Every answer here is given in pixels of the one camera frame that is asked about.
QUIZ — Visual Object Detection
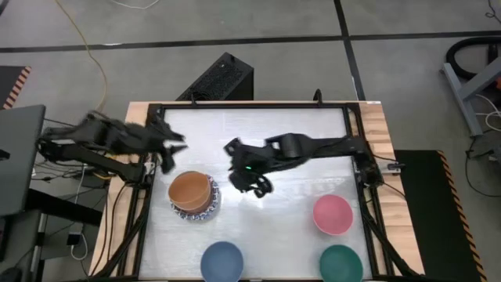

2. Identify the black perforated box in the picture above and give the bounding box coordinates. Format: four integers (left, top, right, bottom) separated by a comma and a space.
175, 52, 255, 102

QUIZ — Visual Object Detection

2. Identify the pink bowl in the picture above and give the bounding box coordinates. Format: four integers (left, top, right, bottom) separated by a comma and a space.
312, 194, 355, 237

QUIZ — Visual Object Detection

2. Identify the yellow floor cable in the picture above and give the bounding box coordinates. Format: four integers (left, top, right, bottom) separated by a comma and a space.
54, 0, 109, 115

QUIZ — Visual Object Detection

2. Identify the green bowl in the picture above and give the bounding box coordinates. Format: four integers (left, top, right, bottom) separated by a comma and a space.
319, 244, 364, 282

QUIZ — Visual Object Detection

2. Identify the black aluminium table frame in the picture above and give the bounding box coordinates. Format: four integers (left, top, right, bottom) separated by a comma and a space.
93, 89, 422, 282

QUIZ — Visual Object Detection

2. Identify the grey metal stand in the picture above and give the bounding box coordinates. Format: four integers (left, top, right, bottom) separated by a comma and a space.
440, 56, 501, 138

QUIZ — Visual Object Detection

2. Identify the grey monitor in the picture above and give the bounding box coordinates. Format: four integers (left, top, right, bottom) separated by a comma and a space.
0, 104, 47, 219

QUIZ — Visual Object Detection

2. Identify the black hazard-striped floor mat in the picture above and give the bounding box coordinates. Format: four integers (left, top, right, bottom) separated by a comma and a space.
393, 150, 488, 282
0, 65, 33, 110

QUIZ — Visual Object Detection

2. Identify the blue floral paper bowl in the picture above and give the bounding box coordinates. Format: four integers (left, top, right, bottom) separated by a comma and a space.
170, 174, 222, 222

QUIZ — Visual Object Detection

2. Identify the orange bowl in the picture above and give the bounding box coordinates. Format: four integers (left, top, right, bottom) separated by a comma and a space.
168, 170, 213, 212

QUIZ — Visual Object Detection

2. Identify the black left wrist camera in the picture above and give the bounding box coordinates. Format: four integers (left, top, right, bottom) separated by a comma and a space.
160, 154, 177, 175

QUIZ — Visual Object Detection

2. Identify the red bowl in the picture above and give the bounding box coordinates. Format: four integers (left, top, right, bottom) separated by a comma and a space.
171, 187, 215, 215

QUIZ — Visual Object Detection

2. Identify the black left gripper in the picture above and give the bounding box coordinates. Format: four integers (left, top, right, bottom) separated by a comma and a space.
128, 117, 189, 157

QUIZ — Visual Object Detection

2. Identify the white floor cable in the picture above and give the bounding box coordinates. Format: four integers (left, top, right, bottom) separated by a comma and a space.
109, 0, 161, 11

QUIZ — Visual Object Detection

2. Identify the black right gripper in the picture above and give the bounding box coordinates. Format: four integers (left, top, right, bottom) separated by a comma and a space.
229, 144, 275, 199

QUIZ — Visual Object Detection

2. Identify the black hose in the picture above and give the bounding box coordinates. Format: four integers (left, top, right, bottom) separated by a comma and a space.
445, 36, 501, 81

